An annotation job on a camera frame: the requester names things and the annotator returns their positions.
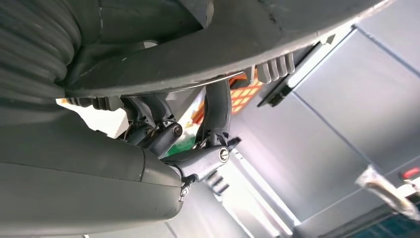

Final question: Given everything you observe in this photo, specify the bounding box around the clear plastic wrapped bundle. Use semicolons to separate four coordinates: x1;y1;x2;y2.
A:
356;165;420;221

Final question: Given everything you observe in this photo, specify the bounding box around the orange lattice panel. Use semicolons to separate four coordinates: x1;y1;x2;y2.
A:
192;70;264;125

